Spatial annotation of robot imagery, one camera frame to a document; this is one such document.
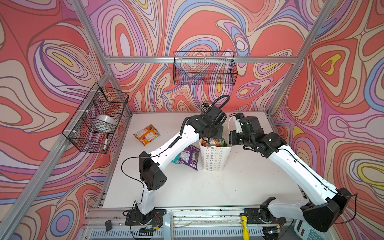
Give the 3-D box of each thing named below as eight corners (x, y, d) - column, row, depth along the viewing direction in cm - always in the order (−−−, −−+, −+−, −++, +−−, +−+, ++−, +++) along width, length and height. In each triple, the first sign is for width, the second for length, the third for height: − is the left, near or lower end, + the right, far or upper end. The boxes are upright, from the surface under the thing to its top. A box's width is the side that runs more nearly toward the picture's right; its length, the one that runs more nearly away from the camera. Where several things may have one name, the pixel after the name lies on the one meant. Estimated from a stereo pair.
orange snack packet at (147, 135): (134, 136, 107) (133, 134, 105) (150, 125, 113) (149, 123, 111) (144, 146, 101) (143, 144, 99) (160, 135, 107) (160, 133, 105)
